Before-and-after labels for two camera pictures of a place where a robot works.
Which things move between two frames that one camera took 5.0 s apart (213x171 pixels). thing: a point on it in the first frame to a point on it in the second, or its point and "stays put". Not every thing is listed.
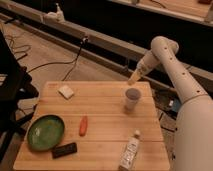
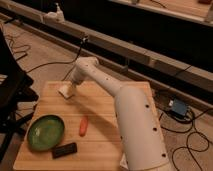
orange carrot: (83, 126) stays put
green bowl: (45, 133) stays put
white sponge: (65, 92) stays put
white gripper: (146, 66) to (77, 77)
